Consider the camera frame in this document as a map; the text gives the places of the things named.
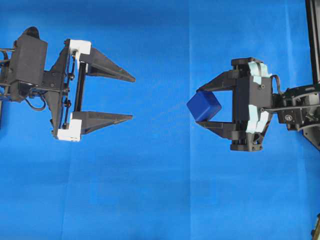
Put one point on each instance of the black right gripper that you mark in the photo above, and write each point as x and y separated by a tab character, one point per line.
252	93

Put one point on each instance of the blue table mat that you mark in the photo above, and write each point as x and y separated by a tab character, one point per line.
159	176

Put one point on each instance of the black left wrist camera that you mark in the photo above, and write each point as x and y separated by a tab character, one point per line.
26	66

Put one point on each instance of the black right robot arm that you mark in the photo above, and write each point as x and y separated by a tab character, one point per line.
298	108

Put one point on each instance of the black aluminium frame rail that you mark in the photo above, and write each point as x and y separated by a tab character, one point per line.
313	23

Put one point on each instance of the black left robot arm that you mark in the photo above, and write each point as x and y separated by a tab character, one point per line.
76	86

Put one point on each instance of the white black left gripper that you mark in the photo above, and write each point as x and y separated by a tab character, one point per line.
56	85

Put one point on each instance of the blue block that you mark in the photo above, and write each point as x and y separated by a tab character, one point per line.
203	106

